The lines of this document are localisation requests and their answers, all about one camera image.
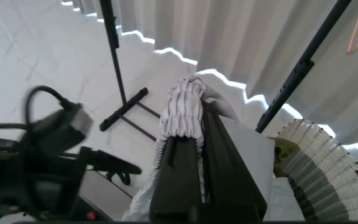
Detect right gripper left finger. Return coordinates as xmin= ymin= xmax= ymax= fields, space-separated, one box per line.
xmin=149 ymin=136 xmax=203 ymax=222

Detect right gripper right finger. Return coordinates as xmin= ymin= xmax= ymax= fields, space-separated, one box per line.
xmin=201 ymin=101 xmax=267 ymax=222

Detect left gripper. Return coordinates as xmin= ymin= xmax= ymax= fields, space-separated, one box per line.
xmin=20 ymin=146 xmax=142 ymax=218

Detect pale grey shorts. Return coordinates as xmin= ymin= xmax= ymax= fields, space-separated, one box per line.
xmin=122 ymin=75 xmax=276 ymax=222

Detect black clothes rack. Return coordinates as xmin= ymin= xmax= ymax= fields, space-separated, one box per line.
xmin=99 ymin=0 xmax=352 ymax=142

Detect white laundry basket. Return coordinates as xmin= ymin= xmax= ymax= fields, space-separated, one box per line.
xmin=273 ymin=119 xmax=358 ymax=222

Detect white curtain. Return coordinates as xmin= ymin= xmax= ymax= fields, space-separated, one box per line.
xmin=61 ymin=0 xmax=358 ymax=166

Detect black cable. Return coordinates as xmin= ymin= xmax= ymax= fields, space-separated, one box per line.
xmin=0 ymin=85 xmax=74 ymax=131

